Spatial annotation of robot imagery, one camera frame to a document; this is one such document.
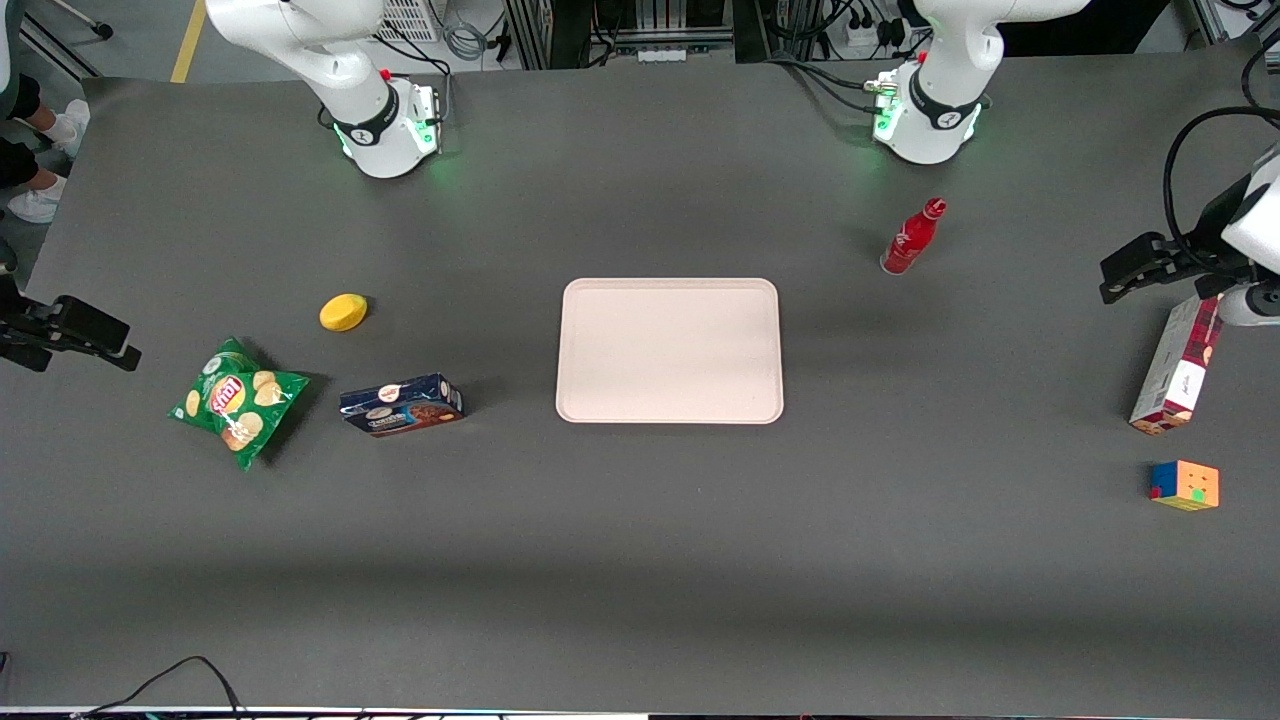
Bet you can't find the red drink bottle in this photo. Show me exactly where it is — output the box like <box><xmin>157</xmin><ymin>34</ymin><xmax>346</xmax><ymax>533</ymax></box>
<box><xmin>880</xmin><ymin>197</ymin><xmax>948</xmax><ymax>276</ymax></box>

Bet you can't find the red cookie box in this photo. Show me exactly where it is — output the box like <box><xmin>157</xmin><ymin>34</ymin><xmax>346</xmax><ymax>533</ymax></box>
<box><xmin>1129</xmin><ymin>295</ymin><xmax>1225</xmax><ymax>437</ymax></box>

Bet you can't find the thin black table-edge cable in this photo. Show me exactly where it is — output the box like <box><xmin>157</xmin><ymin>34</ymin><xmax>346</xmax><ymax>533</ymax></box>
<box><xmin>72</xmin><ymin>655</ymin><xmax>247</xmax><ymax>720</ymax></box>

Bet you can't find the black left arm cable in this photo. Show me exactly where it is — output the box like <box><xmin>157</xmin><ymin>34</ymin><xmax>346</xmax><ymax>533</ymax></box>
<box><xmin>1162</xmin><ymin>104</ymin><xmax>1280</xmax><ymax>273</ymax></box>

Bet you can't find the beige rectangular plastic tray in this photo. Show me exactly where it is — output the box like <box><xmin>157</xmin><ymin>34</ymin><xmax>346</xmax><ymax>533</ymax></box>
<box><xmin>555</xmin><ymin>277</ymin><xmax>785</xmax><ymax>426</ymax></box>

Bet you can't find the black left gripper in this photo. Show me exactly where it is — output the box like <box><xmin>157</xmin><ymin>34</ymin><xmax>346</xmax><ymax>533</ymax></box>
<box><xmin>1099</xmin><ymin>175</ymin><xmax>1253</xmax><ymax>305</ymax></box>

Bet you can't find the dark blue cookie box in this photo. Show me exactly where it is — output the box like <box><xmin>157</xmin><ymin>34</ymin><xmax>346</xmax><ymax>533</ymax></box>
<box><xmin>338</xmin><ymin>373</ymin><xmax>467</xmax><ymax>439</ymax></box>

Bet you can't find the white sneaker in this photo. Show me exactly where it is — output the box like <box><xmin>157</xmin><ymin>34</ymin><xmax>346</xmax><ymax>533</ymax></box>
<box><xmin>7</xmin><ymin>174</ymin><xmax>68</xmax><ymax>224</ymax></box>
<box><xmin>43</xmin><ymin>98</ymin><xmax>92</xmax><ymax>158</ymax></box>

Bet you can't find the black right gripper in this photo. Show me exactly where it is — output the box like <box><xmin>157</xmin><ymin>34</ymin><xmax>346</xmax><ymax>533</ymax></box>
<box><xmin>0</xmin><ymin>240</ymin><xmax>143</xmax><ymax>373</ymax></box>

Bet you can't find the white perforated box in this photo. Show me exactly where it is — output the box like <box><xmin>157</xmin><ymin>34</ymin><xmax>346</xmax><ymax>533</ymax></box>
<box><xmin>376</xmin><ymin>0</ymin><xmax>444</xmax><ymax>44</ymax></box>

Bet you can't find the green potato chips bag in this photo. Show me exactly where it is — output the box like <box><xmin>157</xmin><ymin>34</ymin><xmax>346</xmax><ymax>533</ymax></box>
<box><xmin>168</xmin><ymin>336</ymin><xmax>312</xmax><ymax>472</ymax></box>

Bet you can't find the coiled grey cable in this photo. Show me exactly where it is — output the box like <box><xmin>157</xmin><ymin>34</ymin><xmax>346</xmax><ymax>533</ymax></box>
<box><xmin>442</xmin><ymin>18</ymin><xmax>488</xmax><ymax>63</ymax></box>

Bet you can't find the yellow lemon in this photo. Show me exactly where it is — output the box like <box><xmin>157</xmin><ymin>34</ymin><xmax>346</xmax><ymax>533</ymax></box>
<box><xmin>319</xmin><ymin>293</ymin><xmax>369</xmax><ymax>333</ymax></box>

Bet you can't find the multicoloured puzzle cube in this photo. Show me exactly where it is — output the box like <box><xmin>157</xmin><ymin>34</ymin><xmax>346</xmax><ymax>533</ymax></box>
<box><xmin>1149</xmin><ymin>459</ymin><xmax>1221</xmax><ymax>513</ymax></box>

